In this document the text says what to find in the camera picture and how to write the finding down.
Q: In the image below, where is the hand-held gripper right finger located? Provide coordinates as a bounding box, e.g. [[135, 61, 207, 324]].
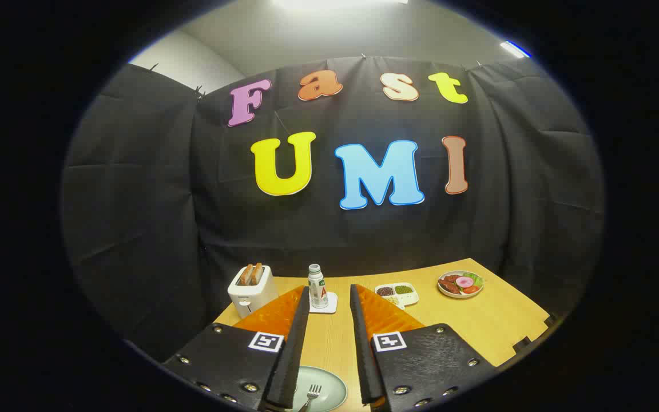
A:
[[350, 283, 500, 412]]

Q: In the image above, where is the clear plastic bottle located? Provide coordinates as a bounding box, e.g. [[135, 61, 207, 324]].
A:
[[308, 264, 329, 310]]

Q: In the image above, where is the white divided bean dish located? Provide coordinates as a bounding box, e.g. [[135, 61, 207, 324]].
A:
[[374, 282, 420, 310]]

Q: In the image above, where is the long ceiling light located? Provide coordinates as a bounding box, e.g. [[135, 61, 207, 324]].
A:
[[272, 0, 409, 9]]

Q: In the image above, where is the wooden-handled metal fork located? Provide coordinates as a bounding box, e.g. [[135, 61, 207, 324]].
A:
[[300, 384, 323, 412]]

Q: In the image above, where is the small ceiling light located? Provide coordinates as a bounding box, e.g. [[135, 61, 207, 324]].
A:
[[499, 40, 531, 59]]

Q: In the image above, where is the white square coaster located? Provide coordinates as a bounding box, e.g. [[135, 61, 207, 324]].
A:
[[309, 291, 339, 314]]

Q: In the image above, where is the pale green plate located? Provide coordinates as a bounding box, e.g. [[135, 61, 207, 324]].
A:
[[292, 366, 348, 412]]

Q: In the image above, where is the white plate of food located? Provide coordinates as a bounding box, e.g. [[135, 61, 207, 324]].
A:
[[437, 270, 485, 299]]

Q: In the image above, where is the white toaster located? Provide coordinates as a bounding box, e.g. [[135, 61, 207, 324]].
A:
[[227, 264, 279, 319]]

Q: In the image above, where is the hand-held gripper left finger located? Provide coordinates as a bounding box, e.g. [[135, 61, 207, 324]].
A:
[[162, 285, 312, 412]]

